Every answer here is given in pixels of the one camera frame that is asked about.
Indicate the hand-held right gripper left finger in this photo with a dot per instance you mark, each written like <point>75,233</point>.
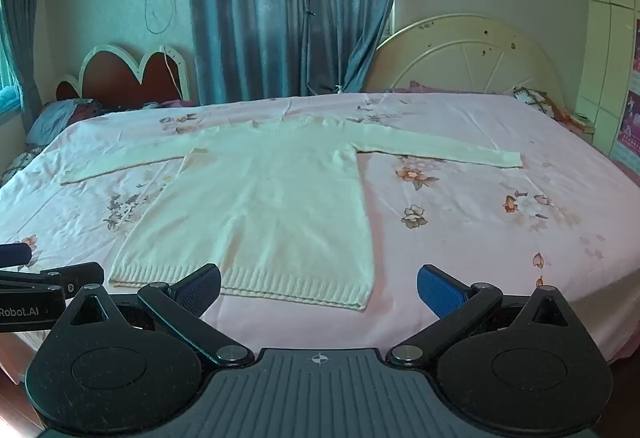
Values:
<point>199,289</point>

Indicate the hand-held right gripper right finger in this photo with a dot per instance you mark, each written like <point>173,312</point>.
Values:
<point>440,290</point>

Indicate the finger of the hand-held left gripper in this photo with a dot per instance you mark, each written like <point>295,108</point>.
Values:
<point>15,254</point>
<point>75,274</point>

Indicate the white knitted sweater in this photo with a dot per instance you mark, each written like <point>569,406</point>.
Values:
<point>260,203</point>

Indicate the bed with pink floral sheet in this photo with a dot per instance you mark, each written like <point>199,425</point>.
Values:
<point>450,218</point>

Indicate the dark floral pillow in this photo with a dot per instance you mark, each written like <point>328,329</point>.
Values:
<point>20,166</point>

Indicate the magenta cloth pile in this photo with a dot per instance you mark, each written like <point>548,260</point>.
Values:
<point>65,118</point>

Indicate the red heart-shaped headboard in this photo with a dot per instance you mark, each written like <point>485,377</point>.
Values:
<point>120,73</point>

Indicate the checked patterned pillow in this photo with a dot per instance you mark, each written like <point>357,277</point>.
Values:
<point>535,101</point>

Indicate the bedside table with clutter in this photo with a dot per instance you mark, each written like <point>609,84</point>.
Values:
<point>577,121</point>

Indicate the narrow blue window curtain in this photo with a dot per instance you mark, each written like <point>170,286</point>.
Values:
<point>17,18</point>

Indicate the cream round headboard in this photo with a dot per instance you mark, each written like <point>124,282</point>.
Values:
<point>465,53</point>

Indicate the wide blue curtain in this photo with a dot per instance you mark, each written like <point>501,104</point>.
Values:
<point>290,3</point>

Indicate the cream panelled wardrobe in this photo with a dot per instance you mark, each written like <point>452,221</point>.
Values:
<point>612,18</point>

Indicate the pink wall poster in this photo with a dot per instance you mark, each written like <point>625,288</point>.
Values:
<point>631,88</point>

